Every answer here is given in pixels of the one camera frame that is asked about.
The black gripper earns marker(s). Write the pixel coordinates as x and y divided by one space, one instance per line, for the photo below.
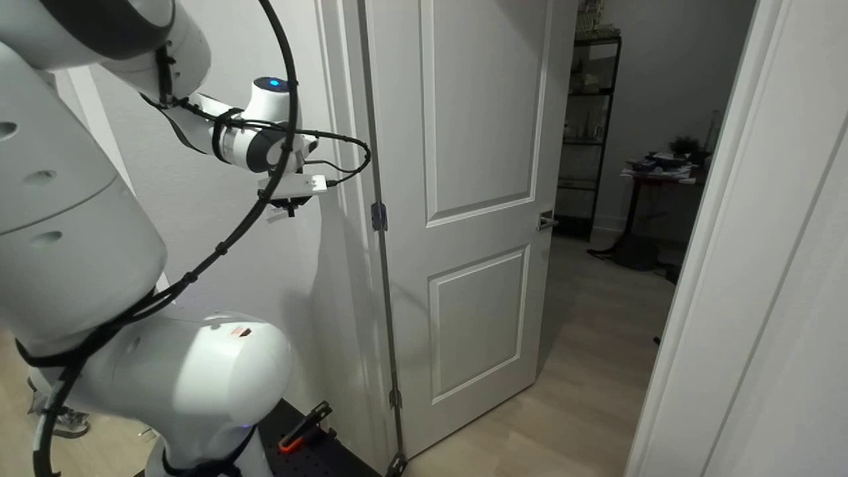
286 208

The metal door hinge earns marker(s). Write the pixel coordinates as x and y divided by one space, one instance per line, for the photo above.
380 214
396 399

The black bag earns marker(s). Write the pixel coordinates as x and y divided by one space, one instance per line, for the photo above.
633 254

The wooden desk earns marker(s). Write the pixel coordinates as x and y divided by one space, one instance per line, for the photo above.
663 208

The black metal shelf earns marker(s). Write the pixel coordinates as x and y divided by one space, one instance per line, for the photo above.
611 134

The white panel door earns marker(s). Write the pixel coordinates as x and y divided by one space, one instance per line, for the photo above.
477 134

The small green potted plant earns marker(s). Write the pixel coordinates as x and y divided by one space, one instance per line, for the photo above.
688 146

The cluttered papers pile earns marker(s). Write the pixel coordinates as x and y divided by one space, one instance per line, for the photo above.
657 164

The small dark floor object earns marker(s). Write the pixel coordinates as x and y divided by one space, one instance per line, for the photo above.
655 338

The orange black clamp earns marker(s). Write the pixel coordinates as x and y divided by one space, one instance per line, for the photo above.
306 428

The dark door stop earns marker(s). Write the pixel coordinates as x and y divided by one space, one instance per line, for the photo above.
398 465

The yellowish decoration plant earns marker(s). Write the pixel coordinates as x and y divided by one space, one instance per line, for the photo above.
588 17

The black mounting table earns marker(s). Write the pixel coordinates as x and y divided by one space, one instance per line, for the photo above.
334 458

